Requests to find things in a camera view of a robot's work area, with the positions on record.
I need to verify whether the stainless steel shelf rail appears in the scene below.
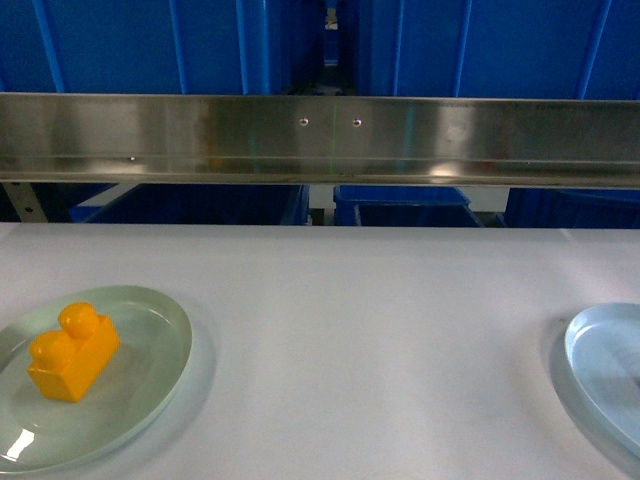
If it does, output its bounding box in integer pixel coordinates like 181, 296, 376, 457
1, 93, 639, 189

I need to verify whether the pale blue glass plate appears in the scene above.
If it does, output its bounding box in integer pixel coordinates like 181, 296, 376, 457
564, 303, 639, 456

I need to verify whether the blue bin below rail right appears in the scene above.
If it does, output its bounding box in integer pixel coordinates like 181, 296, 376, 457
503, 188, 639, 229

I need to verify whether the pale green glass plate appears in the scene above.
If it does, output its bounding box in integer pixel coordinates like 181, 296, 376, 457
1, 285, 193, 474

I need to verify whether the blue bin below rail middle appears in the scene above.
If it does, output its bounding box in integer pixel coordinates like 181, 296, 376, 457
333, 185, 508, 228

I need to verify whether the blue bin below rail left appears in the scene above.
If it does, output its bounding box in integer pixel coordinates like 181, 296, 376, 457
71, 184, 309, 226

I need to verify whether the large blue bin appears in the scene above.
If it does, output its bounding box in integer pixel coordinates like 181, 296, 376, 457
337, 1, 639, 100
1, 1, 325, 95

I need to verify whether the large blue bin upper left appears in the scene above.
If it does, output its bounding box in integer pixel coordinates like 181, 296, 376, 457
1, 1, 325, 95

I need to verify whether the large blue bin upper right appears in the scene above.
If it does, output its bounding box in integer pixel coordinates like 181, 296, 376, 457
337, 1, 639, 100

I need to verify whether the yellow toy building block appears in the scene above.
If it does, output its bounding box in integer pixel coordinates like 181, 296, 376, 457
27, 302, 120, 403

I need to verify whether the blue bin below rail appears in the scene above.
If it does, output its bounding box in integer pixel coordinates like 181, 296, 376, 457
71, 184, 309, 226
503, 188, 639, 229
333, 185, 508, 228

